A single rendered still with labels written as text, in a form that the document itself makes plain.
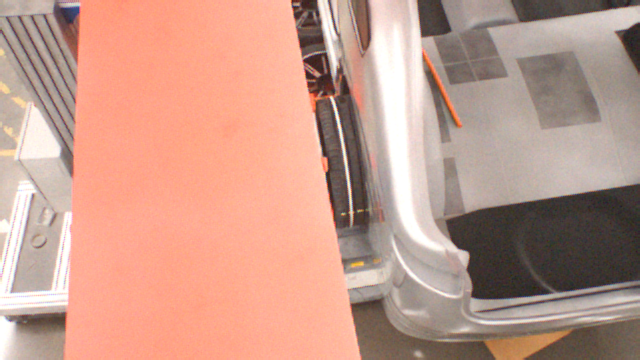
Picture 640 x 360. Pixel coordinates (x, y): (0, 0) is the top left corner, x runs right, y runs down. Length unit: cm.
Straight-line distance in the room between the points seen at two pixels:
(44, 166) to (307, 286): 294
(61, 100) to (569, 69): 243
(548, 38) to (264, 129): 337
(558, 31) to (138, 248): 356
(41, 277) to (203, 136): 367
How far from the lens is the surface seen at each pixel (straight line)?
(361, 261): 413
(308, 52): 460
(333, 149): 331
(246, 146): 74
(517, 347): 416
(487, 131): 357
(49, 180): 363
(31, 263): 446
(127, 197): 73
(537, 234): 349
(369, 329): 412
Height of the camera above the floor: 381
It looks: 56 degrees down
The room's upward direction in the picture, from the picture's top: 5 degrees counter-clockwise
